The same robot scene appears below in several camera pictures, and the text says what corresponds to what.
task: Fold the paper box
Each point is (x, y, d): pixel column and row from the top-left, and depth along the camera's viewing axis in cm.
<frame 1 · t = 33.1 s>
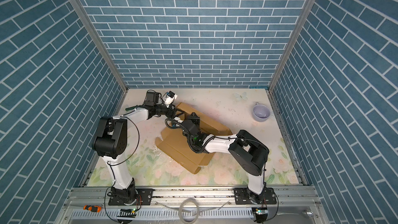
left hand: (179, 109, 95), fingers open
right hand: (194, 111, 87), fingers closed
brown cardboard box blank: (174, 144, 93), on the table

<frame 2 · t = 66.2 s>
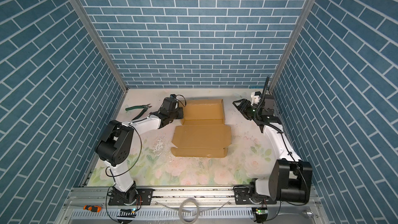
left hand: (182, 111, 98), fingers closed
right hand: (234, 103, 82), fingers open
brown cardboard box blank: (203, 133, 95), point 3 cm above the table

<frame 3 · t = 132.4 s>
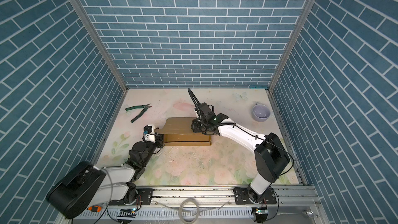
left hand: (161, 129, 84), fingers open
right hand: (191, 125, 85), fingers open
brown cardboard box blank: (178, 131, 80), point 17 cm above the table

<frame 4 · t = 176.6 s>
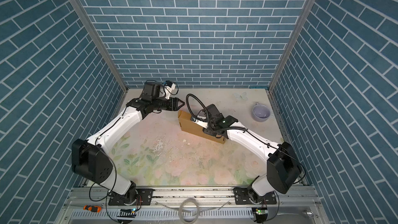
left hand: (182, 103, 83), fingers open
right hand: (206, 120, 85), fingers open
brown cardboard box blank: (188, 127, 91), point 9 cm above the table

